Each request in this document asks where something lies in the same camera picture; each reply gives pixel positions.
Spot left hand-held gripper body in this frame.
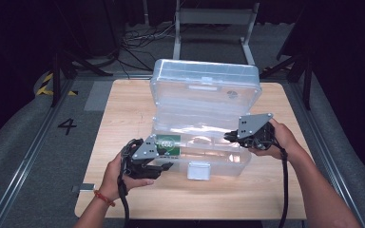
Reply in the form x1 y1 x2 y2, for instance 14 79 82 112
120 134 165 181

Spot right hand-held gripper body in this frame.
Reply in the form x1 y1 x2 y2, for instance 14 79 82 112
237 112 279 151

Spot green and white box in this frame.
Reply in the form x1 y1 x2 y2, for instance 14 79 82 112
155 134 183 157

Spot clear plastic storage box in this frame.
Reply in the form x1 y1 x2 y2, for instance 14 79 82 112
149 58 263 181

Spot person's right hand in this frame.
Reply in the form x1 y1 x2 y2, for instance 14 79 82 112
248 118 302 161

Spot person's left hand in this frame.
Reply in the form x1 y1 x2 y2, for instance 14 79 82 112
99 151 155 201

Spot person's dark clothing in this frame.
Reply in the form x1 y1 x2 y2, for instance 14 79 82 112
127 218 264 228

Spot black stand leg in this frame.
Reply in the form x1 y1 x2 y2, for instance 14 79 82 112
50 44 113 108
255 53 315 111

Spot grey metal stand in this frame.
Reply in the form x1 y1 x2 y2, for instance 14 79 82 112
171 0 260 66

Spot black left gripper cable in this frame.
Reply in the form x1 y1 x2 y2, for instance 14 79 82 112
117 139 141 228

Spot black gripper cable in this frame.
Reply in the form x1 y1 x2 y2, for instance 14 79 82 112
117 139 141 228
265 139 290 228

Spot red bracelet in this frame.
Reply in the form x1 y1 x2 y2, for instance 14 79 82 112
93 189 117 208

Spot metal floor rail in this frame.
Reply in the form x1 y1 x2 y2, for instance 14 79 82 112
289 82 365 228
0 79 74 228

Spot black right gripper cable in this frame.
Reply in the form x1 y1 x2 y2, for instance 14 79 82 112
265 139 290 228

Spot black floor cables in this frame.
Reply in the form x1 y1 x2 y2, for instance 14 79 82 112
120 23 175 80

